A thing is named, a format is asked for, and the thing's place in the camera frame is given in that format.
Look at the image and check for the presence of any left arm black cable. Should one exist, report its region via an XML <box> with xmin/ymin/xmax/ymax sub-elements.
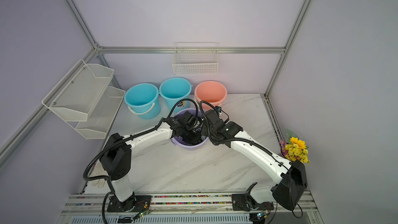
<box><xmin>82</xmin><ymin>98</ymin><xmax>200</xmax><ymax>224</ymax></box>

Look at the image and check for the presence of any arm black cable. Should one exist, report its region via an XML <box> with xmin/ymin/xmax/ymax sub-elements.
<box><xmin>198</xmin><ymin>100</ymin><xmax>304</xmax><ymax>219</ymax></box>
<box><xmin>82</xmin><ymin>98</ymin><xmax>200</xmax><ymax>224</ymax></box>

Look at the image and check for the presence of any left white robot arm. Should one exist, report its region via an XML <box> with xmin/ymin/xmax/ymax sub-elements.
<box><xmin>99</xmin><ymin>112</ymin><xmax>202</xmax><ymax>203</ymax></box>

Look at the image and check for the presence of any white mesh two-tier shelf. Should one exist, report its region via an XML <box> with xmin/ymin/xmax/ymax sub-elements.
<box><xmin>42</xmin><ymin>59</ymin><xmax>125</xmax><ymax>140</ymax></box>

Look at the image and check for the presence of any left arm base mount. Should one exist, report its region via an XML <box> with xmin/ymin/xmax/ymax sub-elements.
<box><xmin>107</xmin><ymin>194</ymin><xmax>152</xmax><ymax>213</ymax></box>

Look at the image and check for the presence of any pink plastic bucket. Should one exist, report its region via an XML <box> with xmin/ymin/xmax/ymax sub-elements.
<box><xmin>194</xmin><ymin>81</ymin><xmax>228</xmax><ymax>106</ymax></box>

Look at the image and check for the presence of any white wire wall basket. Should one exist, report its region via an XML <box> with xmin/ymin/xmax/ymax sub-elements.
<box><xmin>172</xmin><ymin>42</ymin><xmax>219</xmax><ymax>75</ymax></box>

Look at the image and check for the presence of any teal plastic bucket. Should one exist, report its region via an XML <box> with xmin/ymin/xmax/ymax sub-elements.
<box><xmin>124</xmin><ymin>83</ymin><xmax>161</xmax><ymax>119</ymax></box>
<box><xmin>159</xmin><ymin>77</ymin><xmax>192</xmax><ymax>110</ymax></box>

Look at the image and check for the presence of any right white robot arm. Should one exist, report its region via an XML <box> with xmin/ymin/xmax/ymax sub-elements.
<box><xmin>202</xmin><ymin>110</ymin><xmax>308</xmax><ymax>211</ymax></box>

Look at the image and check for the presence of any purple plastic bucket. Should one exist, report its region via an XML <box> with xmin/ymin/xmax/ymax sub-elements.
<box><xmin>170</xmin><ymin>108</ymin><xmax>209</xmax><ymax>150</ymax></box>

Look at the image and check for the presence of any white work glove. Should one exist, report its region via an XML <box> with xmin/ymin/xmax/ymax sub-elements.
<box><xmin>90</xmin><ymin>161</ymin><xmax>108</xmax><ymax>188</ymax></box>

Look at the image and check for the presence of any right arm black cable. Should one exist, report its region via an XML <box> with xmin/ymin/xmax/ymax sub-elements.
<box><xmin>198</xmin><ymin>100</ymin><xmax>304</xmax><ymax>219</ymax></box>

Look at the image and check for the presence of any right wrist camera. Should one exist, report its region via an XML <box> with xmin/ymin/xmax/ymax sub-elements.
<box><xmin>214</xmin><ymin>106</ymin><xmax>222</xmax><ymax>114</ymax></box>

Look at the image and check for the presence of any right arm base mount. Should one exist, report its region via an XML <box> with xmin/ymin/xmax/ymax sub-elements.
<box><xmin>231</xmin><ymin>182</ymin><xmax>274</xmax><ymax>212</ymax></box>

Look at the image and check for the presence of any yellow artificial flower bouquet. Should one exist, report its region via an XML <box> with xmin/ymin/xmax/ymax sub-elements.
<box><xmin>279</xmin><ymin>129</ymin><xmax>311</xmax><ymax>165</ymax></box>

